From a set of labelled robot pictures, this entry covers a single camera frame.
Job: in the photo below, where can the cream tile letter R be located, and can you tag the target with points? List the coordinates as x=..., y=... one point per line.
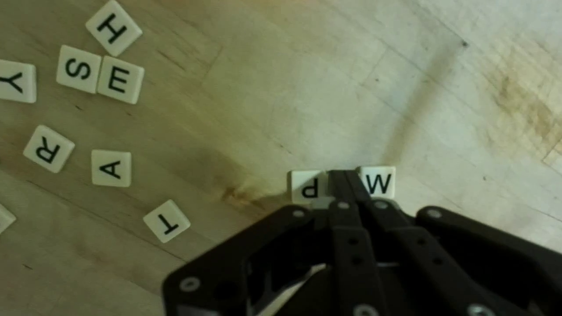
x=49, y=147

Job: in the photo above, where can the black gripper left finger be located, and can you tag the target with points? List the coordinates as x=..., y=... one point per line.
x=352, y=263

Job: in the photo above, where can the cream tile letter E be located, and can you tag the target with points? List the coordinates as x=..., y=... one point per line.
x=121, y=79

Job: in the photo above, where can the cream tile letter T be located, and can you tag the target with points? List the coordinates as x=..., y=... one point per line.
x=168, y=221

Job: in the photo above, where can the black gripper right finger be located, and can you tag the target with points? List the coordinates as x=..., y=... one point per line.
x=445, y=274

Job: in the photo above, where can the cream tile letter W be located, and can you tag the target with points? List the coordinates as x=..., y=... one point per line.
x=380, y=182

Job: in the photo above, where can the cream tile letter A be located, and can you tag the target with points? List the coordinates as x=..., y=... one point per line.
x=112, y=168

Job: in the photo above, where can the cream tile letter H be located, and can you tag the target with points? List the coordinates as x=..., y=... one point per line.
x=113, y=26

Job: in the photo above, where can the cream letter tile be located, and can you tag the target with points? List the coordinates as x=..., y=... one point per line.
x=5, y=217

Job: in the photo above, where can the cream tile letter Y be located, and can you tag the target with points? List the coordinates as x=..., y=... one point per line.
x=17, y=80

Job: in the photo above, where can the cream tile letter P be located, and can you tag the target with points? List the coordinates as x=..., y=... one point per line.
x=307, y=186

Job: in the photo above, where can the cream tile letter S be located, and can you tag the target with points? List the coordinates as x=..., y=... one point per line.
x=78, y=68

